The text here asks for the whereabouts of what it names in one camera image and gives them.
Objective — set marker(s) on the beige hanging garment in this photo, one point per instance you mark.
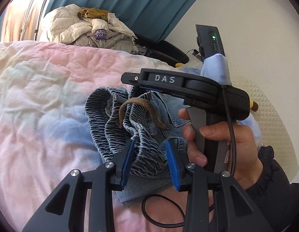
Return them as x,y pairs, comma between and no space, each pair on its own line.
11,21

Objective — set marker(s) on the pale blue pillow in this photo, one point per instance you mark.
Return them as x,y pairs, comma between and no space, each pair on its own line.
192,69

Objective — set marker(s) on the person's right hand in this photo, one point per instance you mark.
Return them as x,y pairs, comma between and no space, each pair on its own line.
246,149

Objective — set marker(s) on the yellow plush toy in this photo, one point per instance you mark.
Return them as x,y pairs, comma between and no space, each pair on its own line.
180,65

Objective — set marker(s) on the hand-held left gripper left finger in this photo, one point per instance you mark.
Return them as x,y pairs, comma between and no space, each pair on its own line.
126,164

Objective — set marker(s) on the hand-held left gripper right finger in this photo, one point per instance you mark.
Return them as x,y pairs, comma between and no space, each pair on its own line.
173,164

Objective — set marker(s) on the black garment steamer stand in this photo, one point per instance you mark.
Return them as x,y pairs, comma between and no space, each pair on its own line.
27,17

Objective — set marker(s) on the cream quilted headboard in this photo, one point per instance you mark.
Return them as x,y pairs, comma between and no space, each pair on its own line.
267,106

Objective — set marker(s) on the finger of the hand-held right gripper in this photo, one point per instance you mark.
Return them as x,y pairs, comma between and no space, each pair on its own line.
142,78

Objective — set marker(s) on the cream down jacket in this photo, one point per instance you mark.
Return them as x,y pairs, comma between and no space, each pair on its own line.
60,26

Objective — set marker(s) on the black sofa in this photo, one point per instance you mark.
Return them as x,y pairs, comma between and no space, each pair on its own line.
161,49

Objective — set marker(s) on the mustard yellow garment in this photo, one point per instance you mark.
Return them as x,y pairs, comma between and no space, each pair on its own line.
96,13

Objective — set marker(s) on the blue denim elastic-waist pants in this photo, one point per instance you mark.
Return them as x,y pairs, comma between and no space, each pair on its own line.
144,135

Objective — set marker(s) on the wall socket with charger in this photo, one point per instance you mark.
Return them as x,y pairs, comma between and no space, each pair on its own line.
194,53

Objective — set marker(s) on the person's right forearm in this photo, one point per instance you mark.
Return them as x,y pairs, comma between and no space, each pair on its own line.
272,193

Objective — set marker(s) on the pastel tie-dye blanket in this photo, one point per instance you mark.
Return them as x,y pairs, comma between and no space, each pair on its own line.
43,113

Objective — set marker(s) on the wide blue curtain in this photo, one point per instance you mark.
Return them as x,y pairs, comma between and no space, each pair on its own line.
130,4

